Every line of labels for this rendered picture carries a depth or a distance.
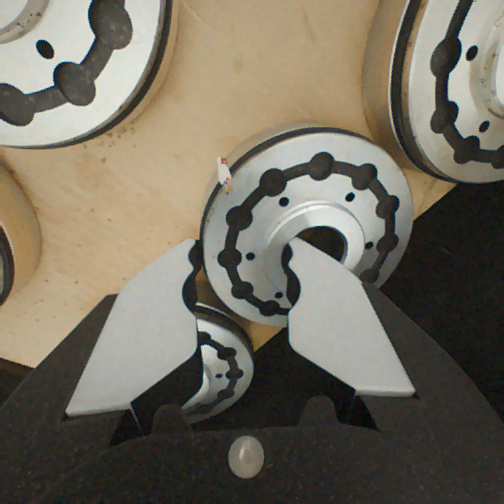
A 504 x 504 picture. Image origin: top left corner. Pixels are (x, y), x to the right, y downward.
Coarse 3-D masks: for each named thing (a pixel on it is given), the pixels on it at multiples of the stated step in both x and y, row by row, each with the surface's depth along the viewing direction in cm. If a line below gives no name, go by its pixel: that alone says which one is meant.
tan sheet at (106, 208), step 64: (192, 0) 10; (256, 0) 10; (320, 0) 10; (192, 64) 11; (256, 64) 11; (320, 64) 11; (128, 128) 11; (192, 128) 12; (256, 128) 12; (64, 192) 12; (128, 192) 13; (192, 192) 13; (64, 256) 14; (128, 256) 14; (0, 320) 15; (64, 320) 16
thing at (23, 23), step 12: (0, 0) 6; (12, 0) 6; (24, 0) 7; (36, 0) 7; (48, 0) 7; (0, 12) 7; (12, 12) 7; (24, 12) 7; (36, 12) 7; (0, 24) 7; (12, 24) 7; (24, 24) 7; (36, 24) 7; (0, 36) 7; (12, 36) 7
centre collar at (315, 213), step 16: (304, 208) 11; (320, 208) 11; (336, 208) 11; (272, 224) 11; (288, 224) 11; (304, 224) 11; (320, 224) 11; (336, 224) 11; (352, 224) 11; (272, 240) 11; (288, 240) 11; (352, 240) 12; (272, 256) 12; (336, 256) 13; (352, 256) 12; (272, 272) 12
